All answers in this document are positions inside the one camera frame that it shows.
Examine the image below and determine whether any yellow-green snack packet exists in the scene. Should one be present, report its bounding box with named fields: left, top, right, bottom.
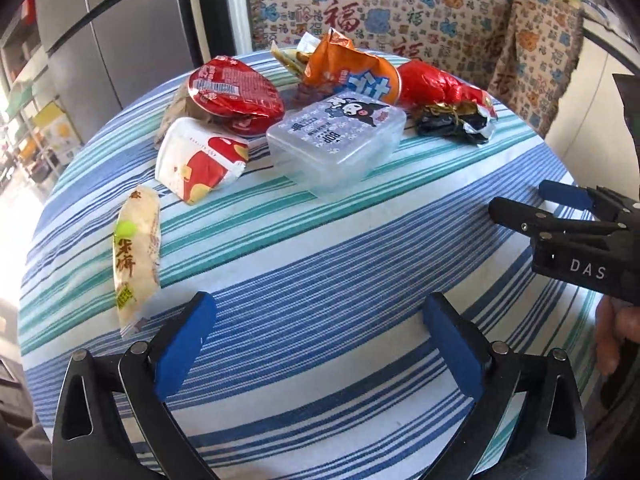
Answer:
left=272, top=32, right=321, bottom=78

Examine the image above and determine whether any orange snack bag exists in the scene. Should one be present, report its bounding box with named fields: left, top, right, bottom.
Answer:
left=300, top=30, right=403, bottom=106

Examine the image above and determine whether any person's right hand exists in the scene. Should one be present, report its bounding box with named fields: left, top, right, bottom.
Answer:
left=595, top=297, right=640, bottom=376

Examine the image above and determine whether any red plastic bag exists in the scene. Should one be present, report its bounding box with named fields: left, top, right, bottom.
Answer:
left=397, top=60, right=498, bottom=121

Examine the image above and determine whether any black and gold wrapper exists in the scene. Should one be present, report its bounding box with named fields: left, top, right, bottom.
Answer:
left=415, top=101, right=496, bottom=147

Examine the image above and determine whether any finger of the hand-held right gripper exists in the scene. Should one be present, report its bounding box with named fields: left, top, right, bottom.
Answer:
left=539, top=180, right=640, bottom=226
left=488, top=196, right=616, bottom=241

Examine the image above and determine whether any clear plastic lunch box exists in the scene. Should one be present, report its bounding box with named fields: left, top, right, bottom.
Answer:
left=266, top=94, right=407, bottom=196

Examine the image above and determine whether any storage shelf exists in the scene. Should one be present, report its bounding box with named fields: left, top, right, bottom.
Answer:
left=0, top=0, right=76, bottom=186

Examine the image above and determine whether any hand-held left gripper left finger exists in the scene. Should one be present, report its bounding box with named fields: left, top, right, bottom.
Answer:
left=51, top=291, right=218, bottom=480

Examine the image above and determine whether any white rice cracker packet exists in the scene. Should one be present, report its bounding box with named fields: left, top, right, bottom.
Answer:
left=112, top=185, right=162, bottom=338

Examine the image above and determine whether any printed sofa blanket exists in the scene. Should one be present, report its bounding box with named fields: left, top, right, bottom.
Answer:
left=242, top=0, right=516, bottom=91
left=487, top=0, right=586, bottom=138

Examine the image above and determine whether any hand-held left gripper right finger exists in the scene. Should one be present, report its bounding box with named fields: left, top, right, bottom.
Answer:
left=422, top=292, right=588, bottom=480

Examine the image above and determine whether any red instant noodle cup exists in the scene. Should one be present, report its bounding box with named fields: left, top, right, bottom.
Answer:
left=187, top=56, right=285, bottom=136

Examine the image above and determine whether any white and red paper wrapper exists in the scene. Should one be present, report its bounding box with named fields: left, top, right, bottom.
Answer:
left=155, top=117, right=249, bottom=205

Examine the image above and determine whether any grey refrigerator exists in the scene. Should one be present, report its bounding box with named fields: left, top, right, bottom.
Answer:
left=37, top=0, right=201, bottom=111

